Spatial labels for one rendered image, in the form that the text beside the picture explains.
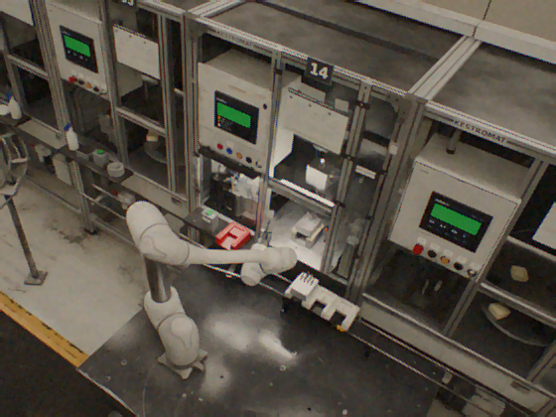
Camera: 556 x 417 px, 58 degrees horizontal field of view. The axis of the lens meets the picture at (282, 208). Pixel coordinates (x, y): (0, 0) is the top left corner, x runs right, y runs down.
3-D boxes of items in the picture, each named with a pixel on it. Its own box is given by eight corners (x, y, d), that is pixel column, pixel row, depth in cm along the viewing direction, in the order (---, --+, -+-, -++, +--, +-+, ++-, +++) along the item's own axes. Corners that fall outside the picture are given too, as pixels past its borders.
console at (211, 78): (195, 145, 265) (194, 65, 234) (227, 123, 284) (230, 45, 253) (261, 177, 250) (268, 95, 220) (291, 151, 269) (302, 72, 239)
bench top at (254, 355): (76, 372, 242) (75, 368, 239) (213, 246, 312) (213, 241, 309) (353, 582, 190) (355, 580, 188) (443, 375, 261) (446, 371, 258)
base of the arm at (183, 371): (191, 385, 238) (191, 379, 235) (156, 361, 246) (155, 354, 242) (214, 357, 251) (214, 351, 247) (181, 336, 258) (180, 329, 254)
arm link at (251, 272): (255, 266, 251) (276, 261, 244) (246, 291, 240) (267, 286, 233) (242, 252, 246) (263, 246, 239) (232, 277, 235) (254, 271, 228)
